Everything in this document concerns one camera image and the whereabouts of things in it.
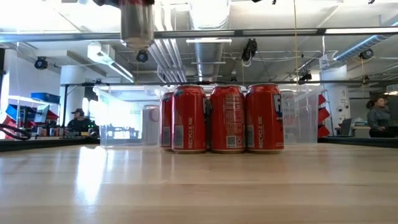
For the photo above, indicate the silver soda can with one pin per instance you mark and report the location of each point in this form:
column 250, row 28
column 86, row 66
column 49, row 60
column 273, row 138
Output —
column 136, row 25
column 150, row 130

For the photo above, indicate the red soda can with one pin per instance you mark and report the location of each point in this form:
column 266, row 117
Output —
column 188, row 118
column 227, row 118
column 264, row 124
column 167, row 124

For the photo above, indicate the overhead metal crossbar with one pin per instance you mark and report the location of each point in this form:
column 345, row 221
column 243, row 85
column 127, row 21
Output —
column 199, row 33

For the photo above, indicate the white ceiling light strip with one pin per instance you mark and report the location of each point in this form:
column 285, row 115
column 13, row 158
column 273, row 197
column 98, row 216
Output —
column 209, row 40

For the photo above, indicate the blue storage bin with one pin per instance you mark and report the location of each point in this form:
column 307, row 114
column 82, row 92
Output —
column 12, row 111
column 45, row 97

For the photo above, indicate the person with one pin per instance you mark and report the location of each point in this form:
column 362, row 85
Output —
column 80, row 124
column 379, row 119

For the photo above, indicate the computer monitor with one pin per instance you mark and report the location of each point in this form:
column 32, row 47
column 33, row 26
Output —
column 42, row 113

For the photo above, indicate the red storage bin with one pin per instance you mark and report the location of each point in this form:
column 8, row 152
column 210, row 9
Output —
column 322, row 130
column 321, row 99
column 322, row 114

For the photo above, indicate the thin black horizontal bar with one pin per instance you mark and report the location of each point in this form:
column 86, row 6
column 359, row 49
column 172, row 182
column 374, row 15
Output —
column 342, row 82

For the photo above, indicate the black hanging camera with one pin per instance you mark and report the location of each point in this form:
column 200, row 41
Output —
column 306, row 76
column 40, row 63
column 142, row 56
column 249, row 49
column 366, row 53

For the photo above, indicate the round silver air duct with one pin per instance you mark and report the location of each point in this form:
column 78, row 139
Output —
column 208, row 59

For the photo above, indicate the blue ribbed air duct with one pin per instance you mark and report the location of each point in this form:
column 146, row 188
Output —
column 363, row 45

